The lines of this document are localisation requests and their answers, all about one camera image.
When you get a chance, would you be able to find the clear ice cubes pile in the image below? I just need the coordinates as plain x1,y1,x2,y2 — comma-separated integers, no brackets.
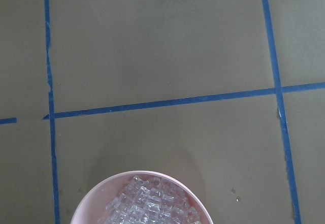
104,175,201,223

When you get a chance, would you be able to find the pink plastic bowl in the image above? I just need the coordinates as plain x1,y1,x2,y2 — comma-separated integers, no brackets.
71,171,213,223

